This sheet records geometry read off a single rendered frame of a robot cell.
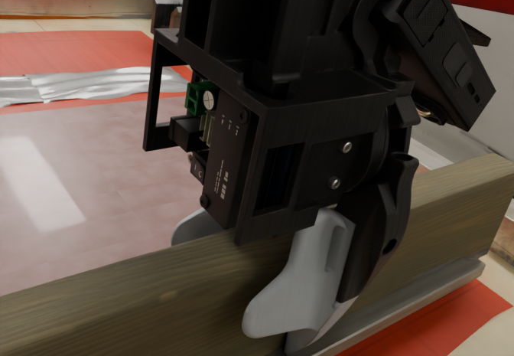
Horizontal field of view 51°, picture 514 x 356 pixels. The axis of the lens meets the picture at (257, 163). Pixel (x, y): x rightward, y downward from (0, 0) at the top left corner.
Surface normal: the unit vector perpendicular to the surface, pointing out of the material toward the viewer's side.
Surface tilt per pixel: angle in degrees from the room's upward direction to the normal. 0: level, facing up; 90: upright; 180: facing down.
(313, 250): 84
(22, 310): 2
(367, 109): 90
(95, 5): 90
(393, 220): 77
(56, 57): 0
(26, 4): 90
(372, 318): 2
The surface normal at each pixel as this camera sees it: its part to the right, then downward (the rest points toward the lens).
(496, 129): -0.78, 0.16
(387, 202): 0.58, -0.17
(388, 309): 0.17, -0.88
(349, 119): 0.59, 0.49
